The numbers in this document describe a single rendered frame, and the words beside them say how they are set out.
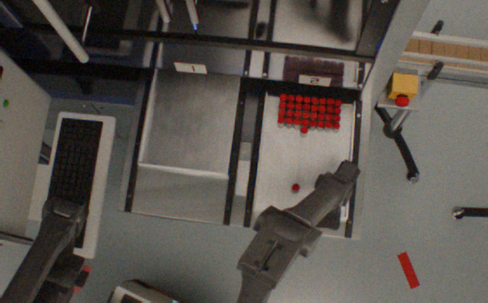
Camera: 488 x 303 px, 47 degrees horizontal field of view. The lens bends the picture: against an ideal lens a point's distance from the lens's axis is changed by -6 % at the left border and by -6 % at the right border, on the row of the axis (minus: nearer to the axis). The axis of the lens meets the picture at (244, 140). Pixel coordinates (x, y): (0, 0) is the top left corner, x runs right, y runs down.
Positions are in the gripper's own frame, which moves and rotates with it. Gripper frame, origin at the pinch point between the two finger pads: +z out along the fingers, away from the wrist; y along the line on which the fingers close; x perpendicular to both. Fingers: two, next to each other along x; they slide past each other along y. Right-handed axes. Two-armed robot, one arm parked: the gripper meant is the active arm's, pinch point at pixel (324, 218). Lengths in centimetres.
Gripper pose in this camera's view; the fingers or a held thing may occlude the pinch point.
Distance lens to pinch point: 163.0
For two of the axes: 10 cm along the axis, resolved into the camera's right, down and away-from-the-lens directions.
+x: -9.9, -1.4, 0.8
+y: 1.6, -9.0, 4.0
